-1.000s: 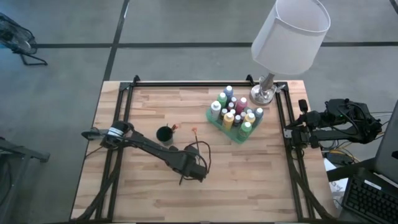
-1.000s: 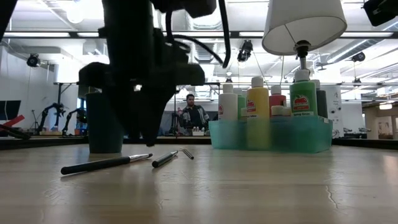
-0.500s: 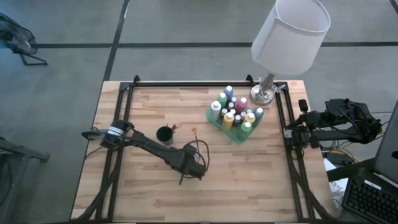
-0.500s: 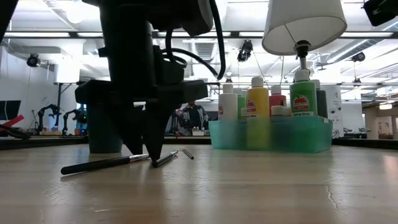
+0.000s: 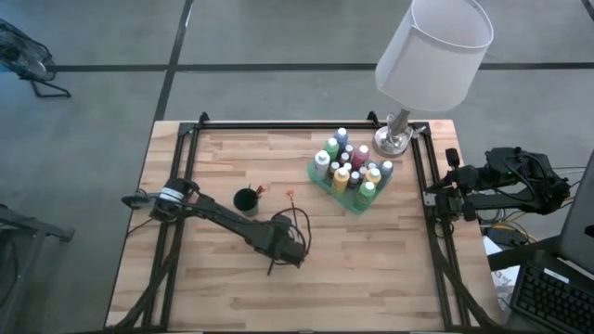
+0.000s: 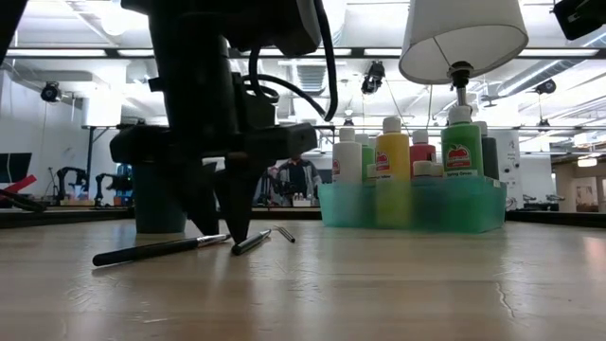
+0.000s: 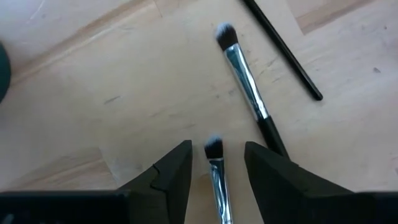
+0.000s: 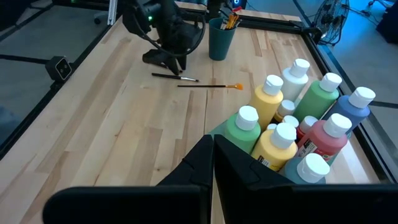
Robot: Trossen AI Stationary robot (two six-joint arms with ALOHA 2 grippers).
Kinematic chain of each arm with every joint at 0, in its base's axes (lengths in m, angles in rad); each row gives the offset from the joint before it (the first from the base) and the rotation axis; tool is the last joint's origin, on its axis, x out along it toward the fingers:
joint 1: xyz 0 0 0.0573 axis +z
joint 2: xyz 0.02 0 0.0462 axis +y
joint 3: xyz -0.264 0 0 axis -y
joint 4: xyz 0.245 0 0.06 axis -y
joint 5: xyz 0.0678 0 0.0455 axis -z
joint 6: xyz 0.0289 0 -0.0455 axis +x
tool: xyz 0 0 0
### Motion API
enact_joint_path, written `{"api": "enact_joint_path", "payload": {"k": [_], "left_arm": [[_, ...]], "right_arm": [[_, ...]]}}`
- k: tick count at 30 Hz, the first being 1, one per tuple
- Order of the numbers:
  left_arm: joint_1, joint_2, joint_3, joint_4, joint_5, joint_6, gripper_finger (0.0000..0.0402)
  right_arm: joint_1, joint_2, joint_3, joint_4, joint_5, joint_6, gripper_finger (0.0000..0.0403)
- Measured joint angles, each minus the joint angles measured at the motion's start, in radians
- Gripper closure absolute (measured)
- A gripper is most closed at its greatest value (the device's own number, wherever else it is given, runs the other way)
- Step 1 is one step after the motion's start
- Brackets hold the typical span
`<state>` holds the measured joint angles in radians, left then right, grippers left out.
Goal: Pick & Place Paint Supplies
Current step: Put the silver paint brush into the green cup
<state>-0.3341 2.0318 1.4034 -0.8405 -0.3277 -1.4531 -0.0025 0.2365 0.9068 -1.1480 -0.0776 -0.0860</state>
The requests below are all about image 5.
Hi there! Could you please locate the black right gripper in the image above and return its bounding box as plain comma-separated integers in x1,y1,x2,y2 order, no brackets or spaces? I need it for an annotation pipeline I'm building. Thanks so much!
425,148,482,222

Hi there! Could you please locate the grey paint bottle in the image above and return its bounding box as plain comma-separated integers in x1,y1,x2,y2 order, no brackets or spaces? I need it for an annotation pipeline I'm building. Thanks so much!
378,160,394,186

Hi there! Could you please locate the dark green plastic cup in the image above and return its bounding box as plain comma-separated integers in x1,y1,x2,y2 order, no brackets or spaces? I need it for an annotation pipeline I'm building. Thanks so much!
231,186,261,218

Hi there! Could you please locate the labelled light green paint bottle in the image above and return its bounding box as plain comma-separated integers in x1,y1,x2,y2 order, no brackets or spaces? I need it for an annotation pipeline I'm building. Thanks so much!
355,180,378,211

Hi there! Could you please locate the large pink paint bottle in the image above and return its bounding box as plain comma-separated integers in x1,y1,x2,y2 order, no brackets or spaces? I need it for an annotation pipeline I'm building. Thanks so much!
351,144,371,172

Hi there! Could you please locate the yellow apple-label paint bottle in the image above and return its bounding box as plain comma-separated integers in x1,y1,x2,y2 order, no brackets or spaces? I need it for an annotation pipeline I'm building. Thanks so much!
331,166,352,196

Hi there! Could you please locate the white paint bottle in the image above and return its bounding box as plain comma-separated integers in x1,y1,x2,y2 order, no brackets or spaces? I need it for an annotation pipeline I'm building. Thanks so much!
314,149,331,182

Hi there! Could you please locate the large plain green paint bottle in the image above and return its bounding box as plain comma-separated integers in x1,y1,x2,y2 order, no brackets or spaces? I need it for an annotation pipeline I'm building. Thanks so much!
324,136,341,161

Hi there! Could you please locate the teal translucent plastic bin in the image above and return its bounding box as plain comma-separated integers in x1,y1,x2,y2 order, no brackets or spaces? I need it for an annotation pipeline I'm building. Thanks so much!
305,138,394,216

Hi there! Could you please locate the dark power strip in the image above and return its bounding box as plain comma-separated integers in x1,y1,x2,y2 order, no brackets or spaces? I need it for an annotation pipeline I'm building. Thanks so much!
489,224,530,247

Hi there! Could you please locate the white printed paper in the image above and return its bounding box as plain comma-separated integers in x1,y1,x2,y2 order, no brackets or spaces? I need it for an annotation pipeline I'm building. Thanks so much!
482,236,521,298

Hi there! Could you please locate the white shade table lamp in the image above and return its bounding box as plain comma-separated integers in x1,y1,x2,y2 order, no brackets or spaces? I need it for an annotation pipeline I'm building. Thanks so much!
373,0,496,159

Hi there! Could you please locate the black keyboard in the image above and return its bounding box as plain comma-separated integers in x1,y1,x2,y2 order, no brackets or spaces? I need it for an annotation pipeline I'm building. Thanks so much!
509,259,594,334

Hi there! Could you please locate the grey side stand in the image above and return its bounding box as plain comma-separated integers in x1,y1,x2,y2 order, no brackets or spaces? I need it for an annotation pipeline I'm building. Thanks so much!
0,203,75,334

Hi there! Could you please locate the black floor fan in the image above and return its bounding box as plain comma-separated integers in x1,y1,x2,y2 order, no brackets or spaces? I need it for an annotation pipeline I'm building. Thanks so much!
0,18,73,99

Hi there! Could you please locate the yellow cable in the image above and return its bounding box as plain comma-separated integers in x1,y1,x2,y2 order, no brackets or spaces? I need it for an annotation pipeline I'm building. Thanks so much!
491,197,577,231

